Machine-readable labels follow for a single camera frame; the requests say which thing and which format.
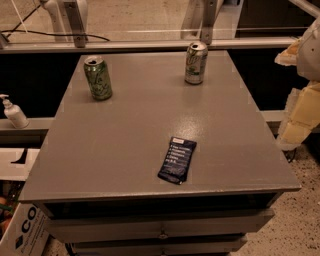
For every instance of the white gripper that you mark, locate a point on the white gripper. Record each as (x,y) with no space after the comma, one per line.
(310,55)

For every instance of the dark blue rxbar wrapper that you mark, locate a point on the dark blue rxbar wrapper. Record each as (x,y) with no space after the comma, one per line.
(176,163)

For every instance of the silver green soda can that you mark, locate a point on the silver green soda can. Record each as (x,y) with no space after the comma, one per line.
(196,59)

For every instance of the grey drawer cabinet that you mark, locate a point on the grey drawer cabinet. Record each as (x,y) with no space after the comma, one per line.
(95,176)

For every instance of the white pump lotion bottle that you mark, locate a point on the white pump lotion bottle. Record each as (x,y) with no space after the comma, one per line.
(14,113)

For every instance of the white cardboard box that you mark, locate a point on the white cardboard box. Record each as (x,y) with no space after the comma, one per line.
(25,234)

